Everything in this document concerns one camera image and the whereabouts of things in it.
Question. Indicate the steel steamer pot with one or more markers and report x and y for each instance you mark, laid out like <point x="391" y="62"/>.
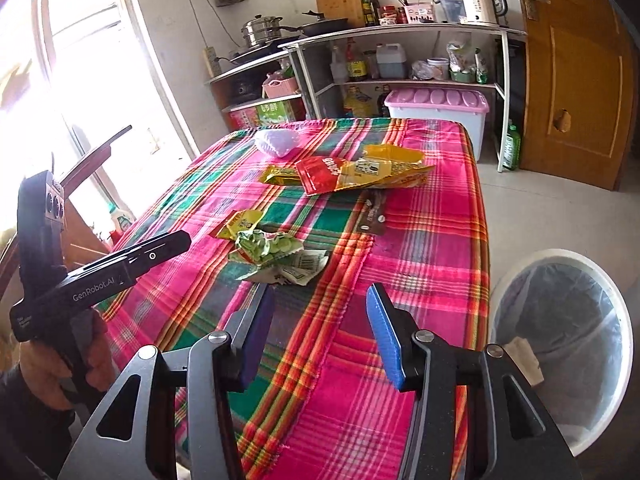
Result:
<point x="262" y="29"/>

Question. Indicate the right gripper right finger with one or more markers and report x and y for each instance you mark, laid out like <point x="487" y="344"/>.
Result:
<point x="418" y="361"/>

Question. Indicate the pink plaid tablecloth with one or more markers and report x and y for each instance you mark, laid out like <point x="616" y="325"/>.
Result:
<point x="321" y="406"/>

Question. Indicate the pink utensil holder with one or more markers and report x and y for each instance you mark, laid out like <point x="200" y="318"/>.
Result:
<point x="420" y="13"/>

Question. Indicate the pale barcode wrapper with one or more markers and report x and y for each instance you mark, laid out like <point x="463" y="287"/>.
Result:
<point x="295" y="269"/>

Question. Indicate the person's left hand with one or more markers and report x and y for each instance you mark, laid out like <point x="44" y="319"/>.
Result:
<point x="42" y="367"/>

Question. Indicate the red snack wrapper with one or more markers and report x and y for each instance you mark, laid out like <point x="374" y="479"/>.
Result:
<point x="319" y="174"/>

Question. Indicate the green cardboard box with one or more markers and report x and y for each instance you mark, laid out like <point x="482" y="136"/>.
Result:
<point x="274" y="113"/>

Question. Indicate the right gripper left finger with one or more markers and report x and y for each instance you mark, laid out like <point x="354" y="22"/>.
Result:
<point x="222" y="362"/>

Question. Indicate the yellow printed snack bag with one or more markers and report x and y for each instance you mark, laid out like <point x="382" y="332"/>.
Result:
<point x="384" y="166"/>

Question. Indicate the white foam fruit net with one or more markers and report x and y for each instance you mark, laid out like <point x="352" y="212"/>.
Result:
<point x="276" y="143"/>

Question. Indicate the white electric kettle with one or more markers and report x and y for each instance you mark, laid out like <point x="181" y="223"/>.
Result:
<point x="484" y="12"/>

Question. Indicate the pink plastic basket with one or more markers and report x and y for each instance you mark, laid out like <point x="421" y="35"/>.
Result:
<point x="276" y="85"/>

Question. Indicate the dark liquid plastic jug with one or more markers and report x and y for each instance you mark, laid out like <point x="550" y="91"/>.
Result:
<point x="392" y="61"/>

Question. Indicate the small yellow red wrapper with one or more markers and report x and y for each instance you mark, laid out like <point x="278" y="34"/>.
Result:
<point x="237" y="221"/>

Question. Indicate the pink lid storage box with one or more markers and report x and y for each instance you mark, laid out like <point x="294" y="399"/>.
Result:
<point x="468" y="108"/>

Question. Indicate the dark small snack wrapper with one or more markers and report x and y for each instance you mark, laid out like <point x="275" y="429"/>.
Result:
<point x="372" y="218"/>

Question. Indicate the black frying pan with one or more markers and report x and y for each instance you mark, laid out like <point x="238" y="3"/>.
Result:
<point x="320" y="26"/>

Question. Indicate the green bottle on floor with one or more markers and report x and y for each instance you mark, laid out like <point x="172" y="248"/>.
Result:
<point x="512" y="146"/>

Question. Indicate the yellow cooking oil bottle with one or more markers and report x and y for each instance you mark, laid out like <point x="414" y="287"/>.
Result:
<point x="357" y="104"/>

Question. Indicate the white round trash bin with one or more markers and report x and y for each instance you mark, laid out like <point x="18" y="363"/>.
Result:
<point x="577" y="324"/>

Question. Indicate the yellow candy bar wrapper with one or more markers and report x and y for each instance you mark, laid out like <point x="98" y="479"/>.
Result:
<point x="278" y="175"/>

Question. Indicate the soy sauce bottle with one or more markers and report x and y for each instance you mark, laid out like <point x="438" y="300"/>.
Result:
<point x="355" y="62"/>

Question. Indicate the white metal shelf rack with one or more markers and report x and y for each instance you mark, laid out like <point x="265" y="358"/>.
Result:
<point x="456" y="72"/>

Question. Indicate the wooden door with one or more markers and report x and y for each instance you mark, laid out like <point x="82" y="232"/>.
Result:
<point x="581" y="91"/>

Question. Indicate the green snack bag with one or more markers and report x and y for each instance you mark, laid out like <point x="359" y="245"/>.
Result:
<point x="260" y="248"/>

